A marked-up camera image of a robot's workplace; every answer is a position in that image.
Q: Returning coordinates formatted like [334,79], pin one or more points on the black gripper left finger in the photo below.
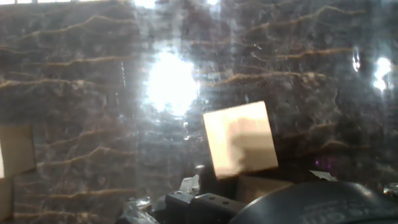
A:
[202,208]

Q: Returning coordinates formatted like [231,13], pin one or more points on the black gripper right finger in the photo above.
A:
[323,175]

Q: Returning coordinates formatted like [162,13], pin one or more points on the black marble pattern mat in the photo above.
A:
[77,93]

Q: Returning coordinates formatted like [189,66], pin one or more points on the medium wooden cube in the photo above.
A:
[17,149]
[6,199]

